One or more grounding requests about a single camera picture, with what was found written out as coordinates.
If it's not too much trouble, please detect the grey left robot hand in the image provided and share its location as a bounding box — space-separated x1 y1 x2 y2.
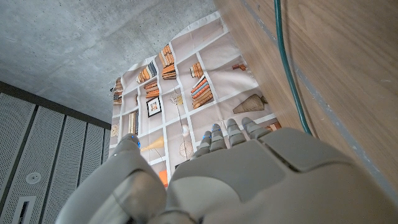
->
55 117 398 224

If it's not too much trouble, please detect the printed bookshelf backdrop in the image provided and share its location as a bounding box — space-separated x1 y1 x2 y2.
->
109 11 282 189

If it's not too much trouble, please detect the round white ceiling fixture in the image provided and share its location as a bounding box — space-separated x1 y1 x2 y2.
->
25 172 42 185

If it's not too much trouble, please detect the rectangular white ceiling slot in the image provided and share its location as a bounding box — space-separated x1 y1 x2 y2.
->
11 195 37 224

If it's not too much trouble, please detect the green power strip cable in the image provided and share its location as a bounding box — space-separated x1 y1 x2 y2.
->
273 0 313 137

